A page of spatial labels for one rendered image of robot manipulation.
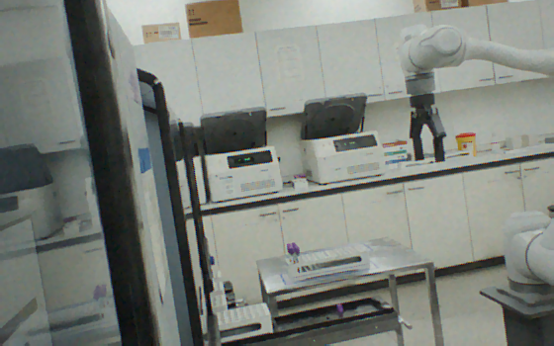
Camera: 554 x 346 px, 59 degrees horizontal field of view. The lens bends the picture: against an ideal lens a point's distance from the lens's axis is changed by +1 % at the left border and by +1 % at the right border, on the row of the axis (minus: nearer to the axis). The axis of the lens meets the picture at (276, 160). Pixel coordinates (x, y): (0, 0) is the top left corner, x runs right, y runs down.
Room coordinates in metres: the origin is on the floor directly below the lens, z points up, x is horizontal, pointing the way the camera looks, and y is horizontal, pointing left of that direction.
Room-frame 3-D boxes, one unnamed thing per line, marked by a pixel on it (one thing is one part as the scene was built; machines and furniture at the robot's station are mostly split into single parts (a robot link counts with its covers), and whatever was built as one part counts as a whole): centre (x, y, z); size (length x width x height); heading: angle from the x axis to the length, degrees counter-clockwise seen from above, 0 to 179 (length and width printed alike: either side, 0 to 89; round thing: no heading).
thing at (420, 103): (1.52, -0.48, 1.36); 0.08 x 0.07 x 0.09; 9
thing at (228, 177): (3.93, 0.30, 1.24); 0.62 x 0.56 x 0.69; 10
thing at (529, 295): (1.59, -0.78, 0.73); 0.22 x 0.18 x 0.06; 9
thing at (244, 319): (1.31, 0.23, 0.83); 0.30 x 0.10 x 0.06; 99
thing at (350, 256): (1.75, -0.13, 0.85); 0.30 x 0.10 x 0.06; 97
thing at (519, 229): (1.56, -0.78, 0.87); 0.18 x 0.16 x 0.22; 3
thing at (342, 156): (4.07, -0.54, 1.25); 0.62 x 0.56 x 0.69; 9
